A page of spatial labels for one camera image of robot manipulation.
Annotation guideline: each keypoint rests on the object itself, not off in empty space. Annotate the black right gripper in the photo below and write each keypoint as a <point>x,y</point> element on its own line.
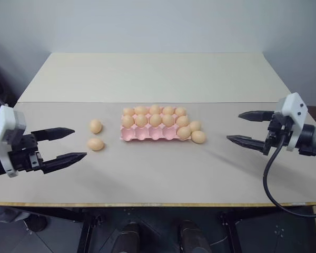
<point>279,131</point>

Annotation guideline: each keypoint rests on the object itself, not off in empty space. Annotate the tan egg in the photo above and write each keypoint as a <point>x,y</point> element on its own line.
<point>155,120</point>
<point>198,136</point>
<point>168,110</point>
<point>128,111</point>
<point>96,144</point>
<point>155,109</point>
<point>180,111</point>
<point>168,120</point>
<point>140,110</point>
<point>96,125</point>
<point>182,121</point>
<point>128,121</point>
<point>195,126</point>
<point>141,120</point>
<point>184,132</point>

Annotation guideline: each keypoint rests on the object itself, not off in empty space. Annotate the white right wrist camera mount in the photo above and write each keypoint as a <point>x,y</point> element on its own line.
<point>295,116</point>

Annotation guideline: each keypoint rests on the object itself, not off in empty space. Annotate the black table leg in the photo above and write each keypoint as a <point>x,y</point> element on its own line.
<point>227,232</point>
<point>90,232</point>

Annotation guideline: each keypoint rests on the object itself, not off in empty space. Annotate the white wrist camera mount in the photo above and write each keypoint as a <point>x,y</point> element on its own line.
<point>8,126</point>
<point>295,116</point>

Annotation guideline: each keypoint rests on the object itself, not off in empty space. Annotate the dark rounded shape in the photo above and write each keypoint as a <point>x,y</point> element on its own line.
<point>195,237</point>
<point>130,237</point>

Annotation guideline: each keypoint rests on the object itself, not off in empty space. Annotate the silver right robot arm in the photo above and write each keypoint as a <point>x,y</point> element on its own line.
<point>314,138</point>

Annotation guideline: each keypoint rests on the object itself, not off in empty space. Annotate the pink egg tray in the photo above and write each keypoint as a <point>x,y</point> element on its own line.
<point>147,133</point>

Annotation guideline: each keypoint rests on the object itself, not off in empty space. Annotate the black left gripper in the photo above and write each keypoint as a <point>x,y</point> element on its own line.
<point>19,154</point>

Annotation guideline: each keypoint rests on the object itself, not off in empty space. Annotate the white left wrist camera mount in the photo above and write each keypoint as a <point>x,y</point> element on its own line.
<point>8,126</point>

